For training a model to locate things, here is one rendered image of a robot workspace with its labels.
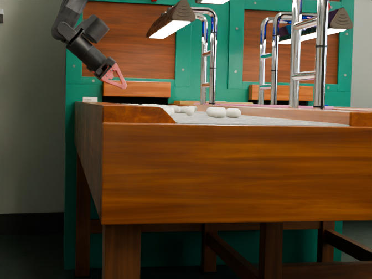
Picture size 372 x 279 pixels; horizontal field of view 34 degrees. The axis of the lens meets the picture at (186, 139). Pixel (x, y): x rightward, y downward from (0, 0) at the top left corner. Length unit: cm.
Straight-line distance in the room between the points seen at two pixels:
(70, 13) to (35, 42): 176
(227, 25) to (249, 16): 12
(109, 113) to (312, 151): 34
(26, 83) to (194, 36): 115
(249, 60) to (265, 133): 194
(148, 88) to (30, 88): 103
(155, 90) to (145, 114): 177
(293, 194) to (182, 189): 19
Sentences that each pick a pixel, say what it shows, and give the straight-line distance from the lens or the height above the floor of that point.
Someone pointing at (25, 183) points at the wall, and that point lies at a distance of 363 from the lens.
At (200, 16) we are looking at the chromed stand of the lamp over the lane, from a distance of 245.
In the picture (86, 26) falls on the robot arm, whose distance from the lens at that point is 188.
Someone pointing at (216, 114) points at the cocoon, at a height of 75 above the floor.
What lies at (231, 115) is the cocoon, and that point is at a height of 75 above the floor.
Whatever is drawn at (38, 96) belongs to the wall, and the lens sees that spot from 360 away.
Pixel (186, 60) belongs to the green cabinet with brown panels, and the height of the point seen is 96.
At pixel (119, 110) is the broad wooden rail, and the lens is 98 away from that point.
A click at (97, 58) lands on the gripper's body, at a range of 186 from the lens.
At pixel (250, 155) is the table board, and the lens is 100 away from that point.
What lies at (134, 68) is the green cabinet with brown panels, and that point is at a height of 92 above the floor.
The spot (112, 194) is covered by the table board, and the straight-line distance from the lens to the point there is 97.
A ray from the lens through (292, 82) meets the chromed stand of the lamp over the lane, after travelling 151.
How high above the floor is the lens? 77
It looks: 4 degrees down
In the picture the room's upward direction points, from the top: 1 degrees clockwise
